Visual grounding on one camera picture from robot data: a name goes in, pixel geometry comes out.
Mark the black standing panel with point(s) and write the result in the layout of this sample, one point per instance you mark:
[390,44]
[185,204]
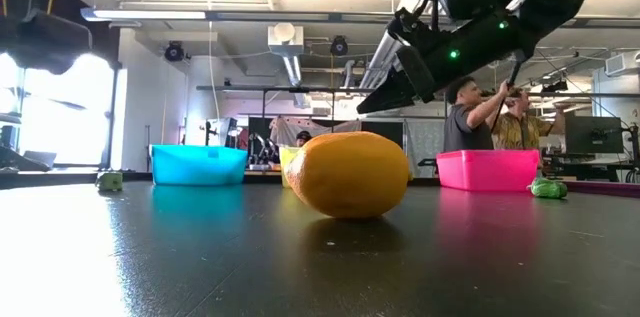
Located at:
[385,132]

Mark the green bell pepper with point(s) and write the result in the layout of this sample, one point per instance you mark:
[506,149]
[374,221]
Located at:
[109,181]
[548,189]

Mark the pink plastic basket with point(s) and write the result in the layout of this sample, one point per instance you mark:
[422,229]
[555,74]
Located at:
[487,172]

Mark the white ceiling box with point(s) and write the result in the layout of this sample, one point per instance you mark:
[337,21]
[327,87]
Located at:
[285,39]

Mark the white hanging cloth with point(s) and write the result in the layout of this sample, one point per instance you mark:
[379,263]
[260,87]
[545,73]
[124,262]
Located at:
[285,129]

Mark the black flat monitor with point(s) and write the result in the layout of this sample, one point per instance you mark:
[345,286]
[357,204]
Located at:
[593,134]

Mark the grey laptop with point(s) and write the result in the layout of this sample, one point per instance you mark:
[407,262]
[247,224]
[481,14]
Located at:
[32,159]

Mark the white wall air unit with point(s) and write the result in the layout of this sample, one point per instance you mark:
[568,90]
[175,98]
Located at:
[621,63]

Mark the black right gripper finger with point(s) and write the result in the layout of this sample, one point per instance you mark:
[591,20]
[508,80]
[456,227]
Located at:
[400,87]

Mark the silver air duct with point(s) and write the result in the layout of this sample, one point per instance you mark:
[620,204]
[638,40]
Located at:
[382,64]

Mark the yellow plastic basket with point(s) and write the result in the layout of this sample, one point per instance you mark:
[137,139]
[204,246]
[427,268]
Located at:
[287,163]

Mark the blue plastic basket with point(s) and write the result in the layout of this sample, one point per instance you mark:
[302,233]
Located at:
[200,167]

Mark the person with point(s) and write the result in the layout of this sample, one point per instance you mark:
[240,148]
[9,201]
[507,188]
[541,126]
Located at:
[467,124]
[520,132]
[303,138]

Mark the yellow orange lemon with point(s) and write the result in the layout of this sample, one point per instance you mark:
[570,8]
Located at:
[350,174]

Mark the black ceiling spotlight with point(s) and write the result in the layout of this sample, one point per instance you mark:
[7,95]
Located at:
[339,46]
[174,51]

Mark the long ceiling light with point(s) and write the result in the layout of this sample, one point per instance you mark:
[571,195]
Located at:
[150,14]

